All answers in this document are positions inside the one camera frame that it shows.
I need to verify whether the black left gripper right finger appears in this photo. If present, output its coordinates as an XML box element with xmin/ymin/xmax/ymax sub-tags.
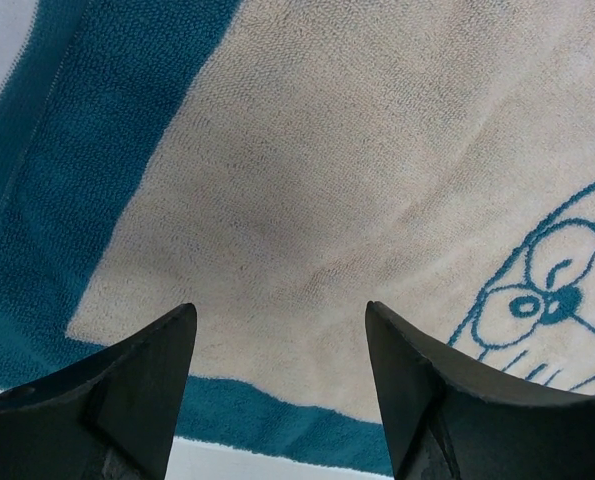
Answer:
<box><xmin>365</xmin><ymin>302</ymin><xmax>595</xmax><ymax>480</ymax></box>

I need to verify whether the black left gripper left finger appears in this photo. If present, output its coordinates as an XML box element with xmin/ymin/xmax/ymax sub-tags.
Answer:
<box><xmin>0</xmin><ymin>304</ymin><xmax>197</xmax><ymax>479</ymax></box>

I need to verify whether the blue beige Doraemon towel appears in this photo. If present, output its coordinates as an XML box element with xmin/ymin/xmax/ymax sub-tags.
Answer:
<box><xmin>0</xmin><ymin>1</ymin><xmax>595</xmax><ymax>479</ymax></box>

